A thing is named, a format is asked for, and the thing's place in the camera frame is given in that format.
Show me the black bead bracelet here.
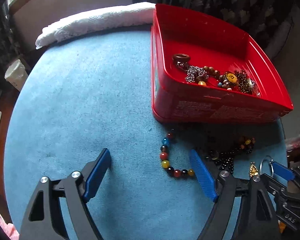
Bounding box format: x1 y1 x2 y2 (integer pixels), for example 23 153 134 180
205 150 240 173

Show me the blue tablecloth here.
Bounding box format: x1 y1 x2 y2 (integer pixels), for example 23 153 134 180
4 26 289 240

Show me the gold pendant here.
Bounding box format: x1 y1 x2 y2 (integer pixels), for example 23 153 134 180
249 162 259 179

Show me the pink cloth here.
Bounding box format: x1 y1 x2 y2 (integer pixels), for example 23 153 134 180
0 200 20 240

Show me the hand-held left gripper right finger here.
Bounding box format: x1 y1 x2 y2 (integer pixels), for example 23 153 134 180
189 149 282 240

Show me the silver bangle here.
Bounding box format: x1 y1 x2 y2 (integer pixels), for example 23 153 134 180
259 156 274 174

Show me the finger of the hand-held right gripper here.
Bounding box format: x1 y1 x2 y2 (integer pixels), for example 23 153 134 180
261 174 288 198
270 162 300 195

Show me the red plastic tray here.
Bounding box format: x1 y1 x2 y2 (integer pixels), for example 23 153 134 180
151 4 294 124

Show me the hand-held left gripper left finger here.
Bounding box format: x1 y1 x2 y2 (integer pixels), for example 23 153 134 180
19 148 112 240

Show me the wooden bead bracelet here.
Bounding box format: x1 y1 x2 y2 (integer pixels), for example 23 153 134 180
197 66 234 90

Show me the red-brown wooden ring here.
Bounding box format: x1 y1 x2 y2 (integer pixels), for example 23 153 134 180
172 53 192 67

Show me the white lace towel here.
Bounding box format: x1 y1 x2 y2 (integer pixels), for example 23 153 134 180
36 2 157 50

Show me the white pink plastic bag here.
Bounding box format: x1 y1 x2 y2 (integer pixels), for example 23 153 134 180
286 132 300 155

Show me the amber pendant bead necklace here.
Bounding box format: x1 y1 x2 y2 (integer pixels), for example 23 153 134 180
224 69 260 97

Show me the multicolour agate bead bracelet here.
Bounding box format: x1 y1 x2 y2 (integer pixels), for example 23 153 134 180
160 129 196 178

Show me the dark floral side curtain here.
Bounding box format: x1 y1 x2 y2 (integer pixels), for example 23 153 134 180
0 5 23 63

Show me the brown orange bead bracelet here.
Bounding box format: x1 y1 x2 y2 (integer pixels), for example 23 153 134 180
236 136 256 154

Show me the white waste bin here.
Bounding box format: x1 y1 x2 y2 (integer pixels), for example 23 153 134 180
4 59 29 92

